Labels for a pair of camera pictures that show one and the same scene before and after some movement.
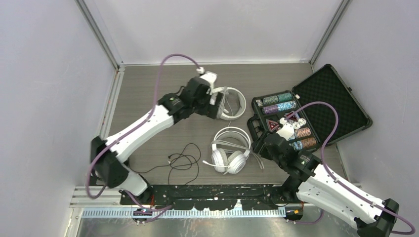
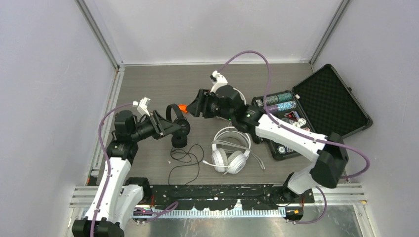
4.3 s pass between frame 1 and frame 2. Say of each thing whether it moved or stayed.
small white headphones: stayed
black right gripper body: moved
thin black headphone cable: moved
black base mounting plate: stayed
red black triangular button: stayed
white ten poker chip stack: stayed
